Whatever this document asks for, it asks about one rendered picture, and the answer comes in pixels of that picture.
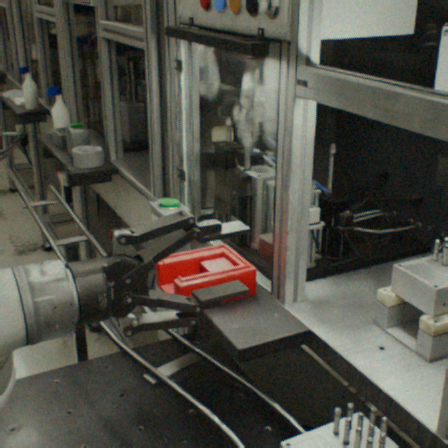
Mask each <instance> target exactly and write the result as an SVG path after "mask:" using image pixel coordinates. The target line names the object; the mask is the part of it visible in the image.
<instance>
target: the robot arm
mask: <svg viewBox="0 0 448 448"><path fill-rule="evenodd" d="M168 233H170V234H168ZM249 233H250V228H249V227H248V226H246V225H245V224H242V223H241V221H239V220H238V221H232V223H226V224H221V223H220V221H218V220H215V219H212V220H207V221H200V223H195V217H194V216H192V215H191V214H189V213H188V212H186V211H185V210H183V211H180V212H176V213H173V214H170V215H167V216H165V217H161V218H158V219H155V220H152V221H148V223H145V224H143V225H140V226H136V227H133V228H129V229H114V230H112V231H111V237H112V238H114V249H112V252H110V253H109V254H108V255H106V256H104V257H99V258H90V259H84V260H79V262H72V263H67V264H66V265H65V266H64V264H62V263H61V262H60V260H59V259H53V261H46V262H41V263H35V264H30V265H23V266H22V265H19V266H15V267H12V268H3V269H0V413H1V412H2V410H3V408H4V407H5V404H6V402H7V401H8V398H9V396H11V393H12V391H13V388H14V385H15V380H16V367H15V363H14V353H13V351H15V350H17V349H21V348H24V346H27V345H36V344H37V343H40V342H45V341H49V340H55V339H59V338H63V337H67V336H68V335H71V334H73V333H74V331H75V328H76V326H78V327H82V326H86V324H91V323H96V322H100V321H105V320H107V319H108V318H110V317H115V318H119V323H118V327H119V328H120V330H121V331H122V333H123V334H124V336H125V337H130V336H133V335H135V334H137V333H141V332H145V331H156V330H168V329H180V328H190V326H195V325H196V324H197V320H196V318H197V315H198V313H199V312H200V311H201V310H205V309H209V308H213V307H218V306H220V305H222V300H225V299H229V298H234V297H238V296H242V295H247V294H249V289H248V287H247V286H246V285H244V284H242V283H241V282H240V281H239V280H237V281H232V282H227V283H223V284H219V285H213V286H209V287H205V289H199V290H195V291H192V296H193V297H194V298H193V297H192V296H190V295H189V296H190V297H188V296H182V295H176V294H170V293H165V292H158V291H153V290H149V287H148V284H147V279H148V271H150V270H152V269H154V268H155V266H156V264H158V263H159V261H161V260H162V259H165V258H167V257H168V256H170V255H171V254H173V253H174V252H176V251H178V250H180V249H182V247H183V246H185V245H186V244H188V243H189V242H192V241H193V240H195V239H196V240H197V241H198V242H199V243H206V242H211V241H216V240H222V239H227V238H233V237H238V236H244V234H249ZM165 234H168V236H167V237H165V238H162V239H161V240H159V241H158V242H156V243H155V244H153V245H150V246H149V247H147V249H146V250H141V251H139V252H136V253H135V254H133V255H132V256H129V255H127V254H123V252H124V251H126V250H128V249H132V245H135V244H141V243H144V242H147V241H149V240H153V239H156V238H159V237H161V236H165ZM141 262H144V263H143V264H142V263H141ZM137 306H143V307H150V308H154V307H159V308H166V309H172V310H179V311H168V312H155V313H142V315H135V316H134V315H130V312H131V311H132V310H134V309H135V308H136V307H137Z"/></svg>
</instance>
